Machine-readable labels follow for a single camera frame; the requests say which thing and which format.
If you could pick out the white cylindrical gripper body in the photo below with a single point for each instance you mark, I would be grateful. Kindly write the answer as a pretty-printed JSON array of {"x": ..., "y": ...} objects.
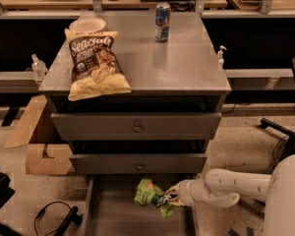
[{"x": 186, "y": 190}]

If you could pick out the green rice chip bag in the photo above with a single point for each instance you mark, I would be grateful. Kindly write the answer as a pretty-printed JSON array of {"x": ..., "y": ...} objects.
[{"x": 147, "y": 193}]

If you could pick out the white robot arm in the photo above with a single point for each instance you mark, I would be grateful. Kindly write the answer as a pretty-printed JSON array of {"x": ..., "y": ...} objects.
[{"x": 224, "y": 188}]

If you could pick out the grey drawer cabinet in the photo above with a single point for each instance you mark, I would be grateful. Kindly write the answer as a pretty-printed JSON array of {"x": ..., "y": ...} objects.
[{"x": 179, "y": 75}]

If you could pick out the grey open bottom drawer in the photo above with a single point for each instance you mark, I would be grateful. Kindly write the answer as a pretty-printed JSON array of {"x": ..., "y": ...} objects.
[{"x": 110, "y": 211}]

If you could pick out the grey middle drawer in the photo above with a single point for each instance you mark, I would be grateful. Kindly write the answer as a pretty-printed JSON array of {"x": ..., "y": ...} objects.
[{"x": 138, "y": 163}]

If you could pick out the grey top drawer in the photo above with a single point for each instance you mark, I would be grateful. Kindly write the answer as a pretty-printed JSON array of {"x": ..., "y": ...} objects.
[{"x": 136, "y": 126}]

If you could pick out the yellow sea salt chip bag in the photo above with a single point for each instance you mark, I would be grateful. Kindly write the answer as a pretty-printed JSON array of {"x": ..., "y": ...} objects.
[{"x": 96, "y": 70}]

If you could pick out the brown cardboard box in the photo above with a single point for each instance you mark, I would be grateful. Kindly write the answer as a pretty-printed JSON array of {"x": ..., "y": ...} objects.
[{"x": 46, "y": 154}]

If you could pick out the small white pump bottle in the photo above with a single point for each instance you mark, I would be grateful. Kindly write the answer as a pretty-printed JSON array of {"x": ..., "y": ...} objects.
[{"x": 220, "y": 56}]

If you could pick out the black chair base left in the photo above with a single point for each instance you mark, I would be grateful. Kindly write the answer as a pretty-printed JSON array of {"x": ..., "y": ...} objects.
[{"x": 6, "y": 193}]

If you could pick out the blue drink can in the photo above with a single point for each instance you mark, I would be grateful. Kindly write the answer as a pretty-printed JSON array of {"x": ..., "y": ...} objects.
[{"x": 162, "y": 20}]

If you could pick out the clear sanitizer bottle left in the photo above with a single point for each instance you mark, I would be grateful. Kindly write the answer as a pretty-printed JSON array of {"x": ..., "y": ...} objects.
[{"x": 39, "y": 68}]

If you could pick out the white paper bowl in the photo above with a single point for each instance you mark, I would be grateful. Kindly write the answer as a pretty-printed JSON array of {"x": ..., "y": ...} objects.
[{"x": 88, "y": 24}]

